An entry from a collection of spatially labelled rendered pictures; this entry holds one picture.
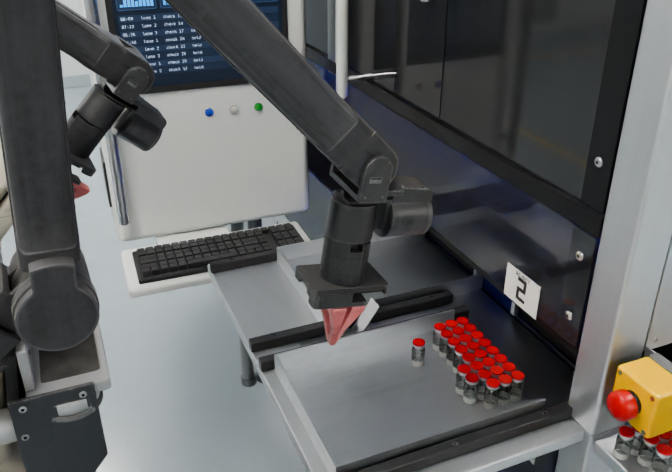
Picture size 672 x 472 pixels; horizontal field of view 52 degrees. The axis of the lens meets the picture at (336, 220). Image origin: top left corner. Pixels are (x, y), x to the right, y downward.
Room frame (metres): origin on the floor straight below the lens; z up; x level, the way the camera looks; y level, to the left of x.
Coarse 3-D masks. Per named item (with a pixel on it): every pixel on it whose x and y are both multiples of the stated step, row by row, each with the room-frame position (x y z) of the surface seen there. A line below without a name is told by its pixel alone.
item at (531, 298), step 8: (512, 272) 0.96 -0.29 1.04; (520, 272) 0.94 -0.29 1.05; (512, 280) 0.96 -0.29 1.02; (528, 280) 0.92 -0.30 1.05; (504, 288) 0.97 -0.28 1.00; (512, 288) 0.95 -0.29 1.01; (528, 288) 0.92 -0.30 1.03; (536, 288) 0.90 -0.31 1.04; (512, 296) 0.95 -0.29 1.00; (520, 296) 0.93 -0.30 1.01; (528, 296) 0.92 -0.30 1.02; (536, 296) 0.90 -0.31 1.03; (520, 304) 0.93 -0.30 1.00; (528, 304) 0.92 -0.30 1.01; (536, 304) 0.90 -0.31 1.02; (528, 312) 0.91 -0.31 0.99; (536, 312) 0.90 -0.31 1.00
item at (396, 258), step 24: (312, 240) 1.30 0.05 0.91; (384, 240) 1.36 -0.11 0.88; (408, 240) 1.36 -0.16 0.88; (288, 264) 1.20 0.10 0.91; (384, 264) 1.25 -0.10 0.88; (408, 264) 1.25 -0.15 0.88; (432, 264) 1.25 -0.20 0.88; (408, 288) 1.16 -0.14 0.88; (432, 288) 1.12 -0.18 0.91; (456, 288) 1.14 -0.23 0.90; (480, 288) 1.16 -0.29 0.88; (312, 312) 1.08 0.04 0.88
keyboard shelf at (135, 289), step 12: (204, 228) 1.58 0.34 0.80; (216, 228) 1.58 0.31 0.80; (252, 228) 1.57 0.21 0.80; (300, 228) 1.57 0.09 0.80; (156, 240) 1.51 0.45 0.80; (168, 240) 1.51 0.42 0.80; (180, 240) 1.51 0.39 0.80; (132, 264) 1.38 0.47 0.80; (132, 276) 1.33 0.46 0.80; (192, 276) 1.33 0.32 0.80; (204, 276) 1.33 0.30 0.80; (132, 288) 1.28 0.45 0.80; (144, 288) 1.28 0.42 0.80; (156, 288) 1.29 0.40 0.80; (168, 288) 1.30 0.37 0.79; (180, 288) 1.31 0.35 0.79
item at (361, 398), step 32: (416, 320) 1.00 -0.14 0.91; (288, 352) 0.91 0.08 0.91; (320, 352) 0.93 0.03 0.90; (352, 352) 0.95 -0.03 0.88; (384, 352) 0.95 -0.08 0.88; (288, 384) 0.84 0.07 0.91; (320, 384) 0.87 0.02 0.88; (352, 384) 0.87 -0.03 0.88; (384, 384) 0.87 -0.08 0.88; (416, 384) 0.87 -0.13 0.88; (448, 384) 0.87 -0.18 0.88; (320, 416) 0.80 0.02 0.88; (352, 416) 0.80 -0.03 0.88; (384, 416) 0.80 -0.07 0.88; (416, 416) 0.80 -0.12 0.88; (448, 416) 0.80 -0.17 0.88; (480, 416) 0.80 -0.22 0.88; (512, 416) 0.78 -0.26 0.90; (320, 448) 0.72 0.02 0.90; (352, 448) 0.73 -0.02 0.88; (384, 448) 0.73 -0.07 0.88; (416, 448) 0.71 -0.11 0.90
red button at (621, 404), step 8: (616, 392) 0.70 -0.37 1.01; (624, 392) 0.70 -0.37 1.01; (608, 400) 0.70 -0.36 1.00; (616, 400) 0.69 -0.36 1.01; (624, 400) 0.69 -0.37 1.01; (632, 400) 0.69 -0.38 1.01; (608, 408) 0.70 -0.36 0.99; (616, 408) 0.69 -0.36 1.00; (624, 408) 0.68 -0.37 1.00; (632, 408) 0.68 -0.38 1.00; (616, 416) 0.69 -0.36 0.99; (624, 416) 0.68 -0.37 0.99; (632, 416) 0.68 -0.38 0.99
